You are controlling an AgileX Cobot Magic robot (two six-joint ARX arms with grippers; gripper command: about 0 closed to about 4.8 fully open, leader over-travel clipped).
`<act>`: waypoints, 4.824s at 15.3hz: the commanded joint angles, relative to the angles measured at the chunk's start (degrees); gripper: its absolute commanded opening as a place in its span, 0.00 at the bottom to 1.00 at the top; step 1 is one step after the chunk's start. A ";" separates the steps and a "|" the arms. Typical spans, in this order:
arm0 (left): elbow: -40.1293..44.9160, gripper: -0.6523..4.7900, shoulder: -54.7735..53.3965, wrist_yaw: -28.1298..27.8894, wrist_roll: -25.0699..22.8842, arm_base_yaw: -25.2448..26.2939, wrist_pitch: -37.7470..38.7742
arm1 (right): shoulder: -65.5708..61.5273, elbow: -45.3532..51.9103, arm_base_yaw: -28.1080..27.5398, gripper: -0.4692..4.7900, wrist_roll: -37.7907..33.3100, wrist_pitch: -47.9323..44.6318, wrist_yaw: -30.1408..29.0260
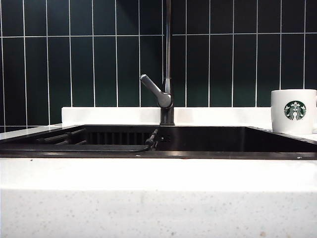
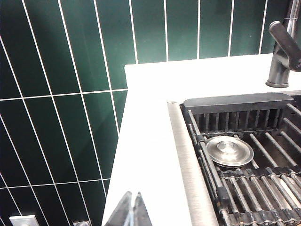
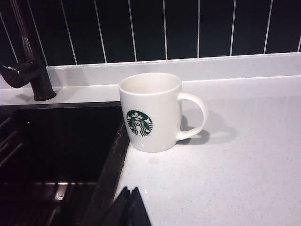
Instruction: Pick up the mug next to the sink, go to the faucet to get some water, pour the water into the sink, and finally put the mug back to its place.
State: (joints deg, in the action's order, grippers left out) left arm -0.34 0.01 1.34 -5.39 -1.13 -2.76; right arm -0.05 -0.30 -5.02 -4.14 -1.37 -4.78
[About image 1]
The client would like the white Starbucks logo mug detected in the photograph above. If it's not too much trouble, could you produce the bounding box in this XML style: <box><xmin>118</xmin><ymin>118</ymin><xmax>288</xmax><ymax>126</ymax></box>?
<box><xmin>270</xmin><ymin>89</ymin><xmax>317</xmax><ymax>135</ymax></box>

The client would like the black rod sink drain rack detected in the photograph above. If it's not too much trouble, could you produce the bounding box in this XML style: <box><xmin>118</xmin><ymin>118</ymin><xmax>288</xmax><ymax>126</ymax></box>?
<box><xmin>34</xmin><ymin>128</ymin><xmax>159</xmax><ymax>152</ymax></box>

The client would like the black kitchen sink basin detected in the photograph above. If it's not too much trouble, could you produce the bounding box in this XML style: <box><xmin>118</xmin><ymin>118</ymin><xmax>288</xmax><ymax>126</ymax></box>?
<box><xmin>0</xmin><ymin>124</ymin><xmax>317</xmax><ymax>160</ymax></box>

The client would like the dark metal faucet spout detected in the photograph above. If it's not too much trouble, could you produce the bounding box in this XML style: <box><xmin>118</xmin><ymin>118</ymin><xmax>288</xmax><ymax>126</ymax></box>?
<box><xmin>159</xmin><ymin>0</ymin><xmax>175</xmax><ymax>126</ymax></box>

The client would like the grey faucet lever handle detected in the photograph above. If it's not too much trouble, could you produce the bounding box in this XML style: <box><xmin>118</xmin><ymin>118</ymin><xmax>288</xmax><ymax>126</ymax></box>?
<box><xmin>140</xmin><ymin>73</ymin><xmax>172</xmax><ymax>108</ymax></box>

